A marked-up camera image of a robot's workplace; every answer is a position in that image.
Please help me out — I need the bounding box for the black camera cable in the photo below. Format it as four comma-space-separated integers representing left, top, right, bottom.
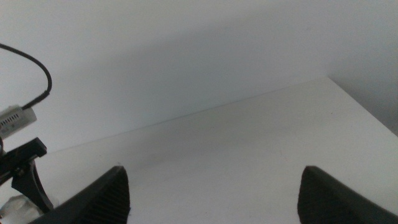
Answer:
0, 42, 53, 110

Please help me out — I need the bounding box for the white shoe with red stripe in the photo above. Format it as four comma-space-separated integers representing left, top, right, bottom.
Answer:
0, 194, 60, 224

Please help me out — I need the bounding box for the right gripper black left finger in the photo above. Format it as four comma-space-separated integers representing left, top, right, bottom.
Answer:
27, 166, 131, 224

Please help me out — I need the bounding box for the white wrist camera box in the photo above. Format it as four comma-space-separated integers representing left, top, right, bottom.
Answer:
0, 105, 38, 139

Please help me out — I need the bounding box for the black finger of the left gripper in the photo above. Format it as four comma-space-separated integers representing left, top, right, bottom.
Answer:
11, 161, 54, 214

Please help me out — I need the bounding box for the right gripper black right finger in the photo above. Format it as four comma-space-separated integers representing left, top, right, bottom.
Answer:
297, 165, 398, 224

